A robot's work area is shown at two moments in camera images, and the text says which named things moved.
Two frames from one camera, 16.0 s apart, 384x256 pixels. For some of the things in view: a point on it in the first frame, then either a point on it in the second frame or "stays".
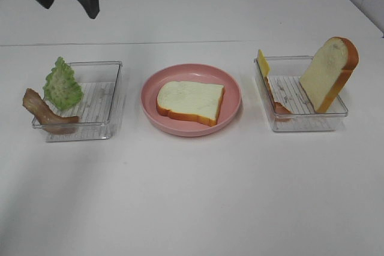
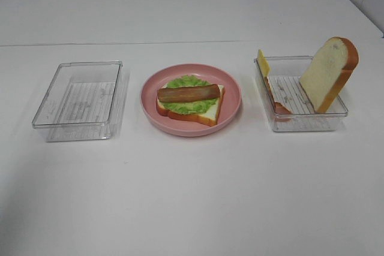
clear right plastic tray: x=289 y=106 stays
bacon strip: x=50 y=121 → x=189 y=93
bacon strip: x=280 y=113 stays
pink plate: x=229 y=108 stays
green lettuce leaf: x=62 y=90 → x=189 y=107
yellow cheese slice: x=263 y=64 stays
